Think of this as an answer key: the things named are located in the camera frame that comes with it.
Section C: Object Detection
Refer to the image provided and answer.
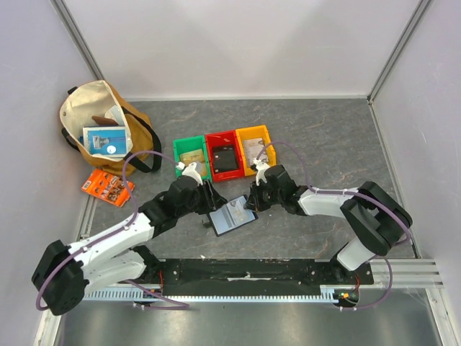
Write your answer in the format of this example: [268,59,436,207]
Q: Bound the blue white booklet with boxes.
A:
[83,126,133,157]

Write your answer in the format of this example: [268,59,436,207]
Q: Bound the orange snack packet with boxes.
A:
[81,169,130,208]

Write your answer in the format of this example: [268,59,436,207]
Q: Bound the green plastic bin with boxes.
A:
[173,136,211,180]

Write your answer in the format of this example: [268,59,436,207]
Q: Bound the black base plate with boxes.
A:
[133,259,374,294]

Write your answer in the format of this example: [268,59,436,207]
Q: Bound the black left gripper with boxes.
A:
[177,178,227,218]

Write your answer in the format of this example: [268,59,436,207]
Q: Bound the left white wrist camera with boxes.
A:
[176,161,203,185]

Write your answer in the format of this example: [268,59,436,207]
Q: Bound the red plastic bin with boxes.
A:
[205,130,244,182]

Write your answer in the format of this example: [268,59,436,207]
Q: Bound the black cards in bin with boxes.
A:
[212,146,238,173]

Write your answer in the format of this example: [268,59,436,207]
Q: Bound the brown wallet in bag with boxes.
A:
[91,116,119,126]

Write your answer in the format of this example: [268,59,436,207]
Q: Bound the grey cable duct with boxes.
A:
[83,285,339,303]

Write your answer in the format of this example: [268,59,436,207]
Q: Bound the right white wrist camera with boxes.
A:
[251,159,270,186]

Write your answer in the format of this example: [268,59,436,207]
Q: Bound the gold card rear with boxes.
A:
[179,148,205,165]

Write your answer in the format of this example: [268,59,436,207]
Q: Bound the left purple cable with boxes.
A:
[35,150,190,311]

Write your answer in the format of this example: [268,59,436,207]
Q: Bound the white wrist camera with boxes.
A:
[176,161,203,185]
[251,159,270,186]

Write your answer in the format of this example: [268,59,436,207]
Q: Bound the silver foil packet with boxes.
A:
[104,105,125,126]

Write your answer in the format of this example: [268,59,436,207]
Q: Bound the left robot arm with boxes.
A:
[32,176,227,316]

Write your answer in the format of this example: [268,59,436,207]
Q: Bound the yellow plastic bin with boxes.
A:
[236,125,271,177]

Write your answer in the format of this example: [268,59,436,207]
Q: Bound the gold card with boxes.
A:
[195,161,209,179]
[179,148,205,165]

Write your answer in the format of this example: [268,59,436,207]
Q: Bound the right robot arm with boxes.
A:
[245,160,413,284]

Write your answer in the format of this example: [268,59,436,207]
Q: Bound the white patterned card stack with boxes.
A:
[242,138,265,167]

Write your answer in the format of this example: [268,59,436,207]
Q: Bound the white patterned VIP card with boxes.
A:
[226,195,256,227]

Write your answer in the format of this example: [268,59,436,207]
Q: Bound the gold card front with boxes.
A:
[195,161,209,179]

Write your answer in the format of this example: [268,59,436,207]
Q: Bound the mustard canvas tote bag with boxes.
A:
[59,80,162,176]

